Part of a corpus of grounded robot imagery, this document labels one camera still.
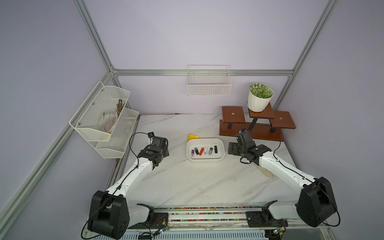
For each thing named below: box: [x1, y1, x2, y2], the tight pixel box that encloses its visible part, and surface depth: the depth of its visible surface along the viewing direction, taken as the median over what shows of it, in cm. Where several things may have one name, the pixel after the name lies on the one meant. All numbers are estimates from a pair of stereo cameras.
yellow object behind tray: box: [187, 134, 200, 141], surface depth 109 cm
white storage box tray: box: [186, 138, 226, 161], surface depth 101 cm
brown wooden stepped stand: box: [219, 102, 296, 142], surface depth 103 cm
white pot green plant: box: [247, 82, 275, 113], surface depth 85 cm
